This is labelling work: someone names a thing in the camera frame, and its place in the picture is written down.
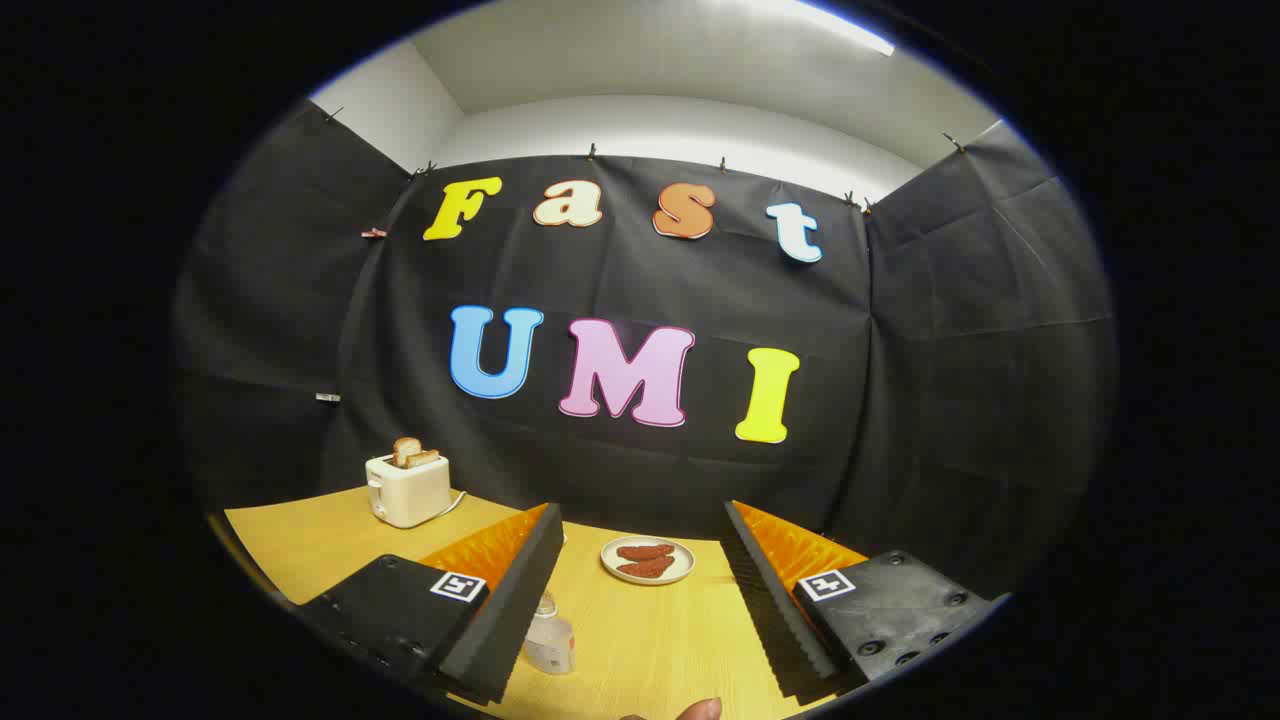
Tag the white round plate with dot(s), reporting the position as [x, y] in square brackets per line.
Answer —
[610, 562]

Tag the clear juice bottle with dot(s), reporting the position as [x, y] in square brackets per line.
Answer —
[550, 645]

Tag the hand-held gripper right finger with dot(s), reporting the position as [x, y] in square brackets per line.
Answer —
[775, 610]

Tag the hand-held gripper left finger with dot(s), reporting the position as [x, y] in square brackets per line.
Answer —
[505, 610]

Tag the toast slice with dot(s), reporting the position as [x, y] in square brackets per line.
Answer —
[404, 448]
[424, 458]

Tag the brown meat patty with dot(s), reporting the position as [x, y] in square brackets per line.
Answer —
[648, 569]
[645, 552]

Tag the cream toaster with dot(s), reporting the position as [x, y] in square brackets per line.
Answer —
[410, 495]

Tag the wooden table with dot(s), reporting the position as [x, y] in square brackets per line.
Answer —
[650, 640]

